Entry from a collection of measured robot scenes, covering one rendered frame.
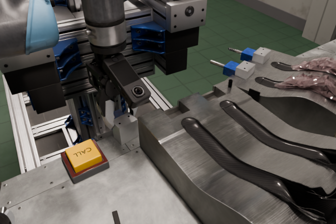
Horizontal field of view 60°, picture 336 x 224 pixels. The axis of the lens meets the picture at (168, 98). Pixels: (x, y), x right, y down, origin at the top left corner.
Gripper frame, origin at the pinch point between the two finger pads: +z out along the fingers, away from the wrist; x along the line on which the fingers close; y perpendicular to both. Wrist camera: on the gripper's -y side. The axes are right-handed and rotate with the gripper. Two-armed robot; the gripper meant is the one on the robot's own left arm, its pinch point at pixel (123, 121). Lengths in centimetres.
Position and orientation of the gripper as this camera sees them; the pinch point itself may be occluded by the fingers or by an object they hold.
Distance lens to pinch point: 69.5
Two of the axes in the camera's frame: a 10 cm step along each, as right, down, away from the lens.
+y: -6.4, -4.7, 6.1
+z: 0.0, 8.0, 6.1
